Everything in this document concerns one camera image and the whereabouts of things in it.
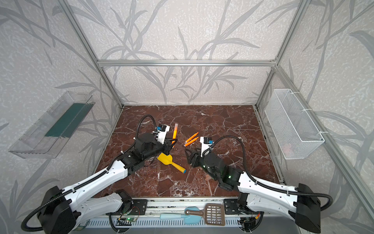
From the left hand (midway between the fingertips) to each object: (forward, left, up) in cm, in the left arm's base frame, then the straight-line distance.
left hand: (178, 136), depth 76 cm
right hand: (-5, -6, +1) cm, 8 cm away
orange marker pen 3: (+9, -6, -22) cm, 25 cm away
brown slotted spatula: (-32, -19, -21) cm, 43 cm away
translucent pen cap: (-14, -17, -21) cm, 31 cm away
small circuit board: (-35, +22, -21) cm, 46 cm away
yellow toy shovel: (-4, +8, -21) cm, 23 cm away
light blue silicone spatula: (-34, -6, -21) cm, 41 cm away
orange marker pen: (0, +2, +2) cm, 3 cm away
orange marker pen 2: (+13, -6, -22) cm, 27 cm away
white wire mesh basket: (-7, -51, +14) cm, 53 cm away
